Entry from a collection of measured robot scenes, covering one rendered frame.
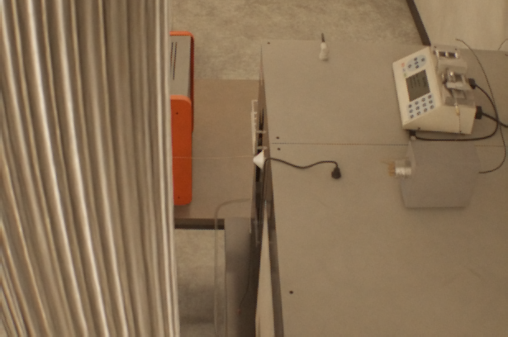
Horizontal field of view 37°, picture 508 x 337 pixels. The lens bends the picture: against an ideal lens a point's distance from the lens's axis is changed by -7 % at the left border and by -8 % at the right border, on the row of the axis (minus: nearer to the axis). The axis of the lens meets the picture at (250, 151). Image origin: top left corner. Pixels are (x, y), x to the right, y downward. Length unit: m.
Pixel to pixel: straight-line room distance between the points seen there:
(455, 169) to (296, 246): 0.35
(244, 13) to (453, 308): 3.60
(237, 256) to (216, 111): 0.72
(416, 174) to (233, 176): 1.24
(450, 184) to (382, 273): 0.24
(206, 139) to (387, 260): 1.44
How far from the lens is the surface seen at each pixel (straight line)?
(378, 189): 1.67
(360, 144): 1.76
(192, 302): 3.26
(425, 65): 1.92
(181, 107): 2.36
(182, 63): 2.49
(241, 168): 2.75
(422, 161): 1.56
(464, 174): 1.60
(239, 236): 2.50
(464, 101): 1.80
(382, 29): 4.88
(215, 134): 2.88
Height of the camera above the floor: 2.58
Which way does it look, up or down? 42 degrees down
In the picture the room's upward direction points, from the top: 3 degrees clockwise
